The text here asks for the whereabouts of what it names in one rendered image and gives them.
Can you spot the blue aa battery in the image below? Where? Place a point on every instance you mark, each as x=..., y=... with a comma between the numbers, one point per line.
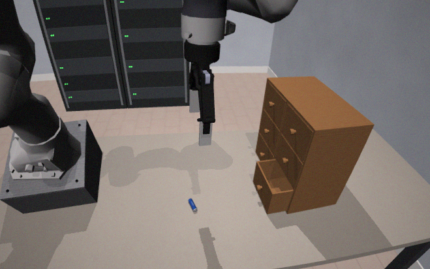
x=194, y=208

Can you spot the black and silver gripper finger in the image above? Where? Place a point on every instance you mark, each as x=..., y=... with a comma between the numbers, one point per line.
x=193, y=97
x=207, y=106

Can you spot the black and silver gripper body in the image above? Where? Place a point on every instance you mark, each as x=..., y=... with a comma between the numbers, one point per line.
x=201, y=55

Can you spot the brown wooden chest of drawers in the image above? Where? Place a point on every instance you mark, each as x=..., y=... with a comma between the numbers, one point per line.
x=340, y=133

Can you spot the brown wooden drawer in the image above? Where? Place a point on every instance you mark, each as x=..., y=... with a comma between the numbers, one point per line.
x=274, y=104
x=275, y=190
x=291, y=164
x=270, y=132
x=263, y=150
x=297, y=132

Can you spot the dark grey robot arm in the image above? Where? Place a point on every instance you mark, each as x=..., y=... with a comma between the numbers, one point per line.
x=41, y=137

